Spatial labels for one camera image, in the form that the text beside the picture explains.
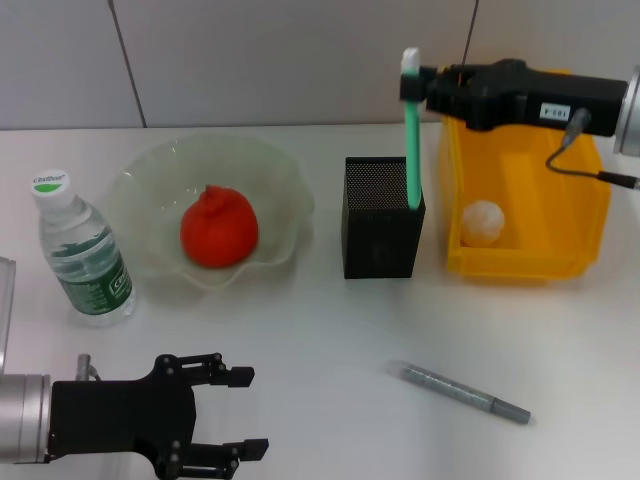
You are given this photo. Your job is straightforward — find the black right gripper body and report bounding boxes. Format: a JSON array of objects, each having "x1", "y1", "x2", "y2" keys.
[{"x1": 423, "y1": 58, "x2": 629, "y2": 138}]

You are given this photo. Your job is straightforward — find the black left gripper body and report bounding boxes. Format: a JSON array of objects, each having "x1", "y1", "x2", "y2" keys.
[{"x1": 47, "y1": 354, "x2": 198, "y2": 480}]

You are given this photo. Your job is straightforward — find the mint green utility knife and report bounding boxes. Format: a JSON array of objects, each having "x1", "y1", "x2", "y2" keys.
[{"x1": 401, "y1": 46, "x2": 424, "y2": 211}]

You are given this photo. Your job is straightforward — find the white paper ball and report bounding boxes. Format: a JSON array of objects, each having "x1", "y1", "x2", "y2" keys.
[{"x1": 460, "y1": 199, "x2": 507, "y2": 247}]

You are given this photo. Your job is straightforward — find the orange fruit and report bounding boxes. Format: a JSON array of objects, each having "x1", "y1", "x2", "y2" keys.
[{"x1": 180, "y1": 184, "x2": 261, "y2": 270}]

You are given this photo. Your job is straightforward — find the clear green-label water bottle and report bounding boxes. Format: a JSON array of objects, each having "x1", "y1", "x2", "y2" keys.
[{"x1": 31, "y1": 169, "x2": 138, "y2": 329}]

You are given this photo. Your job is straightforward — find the grey marker pen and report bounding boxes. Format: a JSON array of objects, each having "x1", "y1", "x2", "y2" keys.
[{"x1": 386, "y1": 358, "x2": 533, "y2": 427}]

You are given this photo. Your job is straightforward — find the black mesh pen holder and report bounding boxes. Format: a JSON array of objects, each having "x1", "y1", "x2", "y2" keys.
[{"x1": 341, "y1": 155, "x2": 428, "y2": 280}]

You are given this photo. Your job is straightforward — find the translucent glass fruit plate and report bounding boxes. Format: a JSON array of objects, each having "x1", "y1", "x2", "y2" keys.
[{"x1": 106, "y1": 131, "x2": 317, "y2": 304}]

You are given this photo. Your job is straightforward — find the yellow plastic bin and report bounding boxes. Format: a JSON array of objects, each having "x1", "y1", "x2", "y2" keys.
[{"x1": 438, "y1": 65, "x2": 614, "y2": 288}]

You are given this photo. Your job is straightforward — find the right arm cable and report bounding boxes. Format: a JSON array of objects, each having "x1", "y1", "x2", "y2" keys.
[{"x1": 544, "y1": 106, "x2": 640, "y2": 191}]

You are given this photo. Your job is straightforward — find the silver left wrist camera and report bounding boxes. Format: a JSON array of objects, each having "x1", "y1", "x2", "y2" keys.
[{"x1": 0, "y1": 256, "x2": 17, "y2": 374}]

